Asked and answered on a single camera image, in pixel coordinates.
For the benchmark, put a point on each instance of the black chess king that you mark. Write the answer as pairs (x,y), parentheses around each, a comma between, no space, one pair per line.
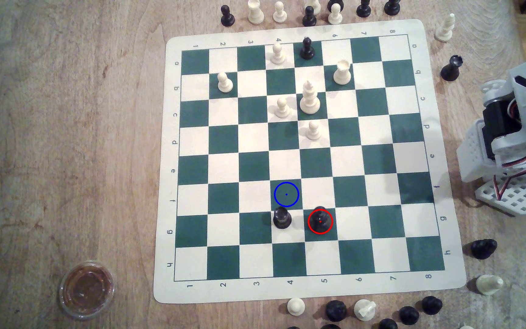
(320,218)

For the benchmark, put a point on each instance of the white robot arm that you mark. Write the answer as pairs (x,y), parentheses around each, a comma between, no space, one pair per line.
(473,155)

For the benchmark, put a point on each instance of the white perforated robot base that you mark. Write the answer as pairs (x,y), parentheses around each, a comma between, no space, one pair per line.
(516,199)

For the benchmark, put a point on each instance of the black chess rook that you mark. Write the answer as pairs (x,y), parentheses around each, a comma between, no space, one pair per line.
(450,70)

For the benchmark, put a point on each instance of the white chess bishop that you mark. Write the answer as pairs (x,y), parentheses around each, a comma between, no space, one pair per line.
(444,29)

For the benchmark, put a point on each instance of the black chess knight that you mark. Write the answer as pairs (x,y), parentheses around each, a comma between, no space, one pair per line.
(483,249)

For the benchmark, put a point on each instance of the white chess knight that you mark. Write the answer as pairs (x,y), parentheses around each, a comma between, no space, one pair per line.
(489,284)

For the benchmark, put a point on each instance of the white chess rook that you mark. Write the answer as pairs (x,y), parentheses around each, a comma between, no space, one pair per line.
(342,73)
(255,12)

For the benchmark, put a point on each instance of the white chess pawn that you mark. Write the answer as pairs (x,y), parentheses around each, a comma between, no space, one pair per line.
(334,15)
(280,13)
(277,55)
(282,108)
(224,82)
(313,131)
(296,306)

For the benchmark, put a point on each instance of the black chess pawn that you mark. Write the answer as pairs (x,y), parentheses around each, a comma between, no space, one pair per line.
(408,315)
(227,16)
(309,17)
(336,311)
(307,48)
(432,305)

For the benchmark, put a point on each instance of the tall white chess king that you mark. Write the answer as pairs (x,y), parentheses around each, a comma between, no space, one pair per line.
(309,98)

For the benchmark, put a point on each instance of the black pawn on g4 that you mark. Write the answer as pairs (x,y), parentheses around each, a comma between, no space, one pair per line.
(282,217)

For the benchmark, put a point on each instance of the green and white chessboard mat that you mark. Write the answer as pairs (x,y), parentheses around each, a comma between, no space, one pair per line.
(254,137)

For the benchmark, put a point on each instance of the clear plastic cup lid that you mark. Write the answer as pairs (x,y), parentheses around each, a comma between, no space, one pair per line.
(86,289)

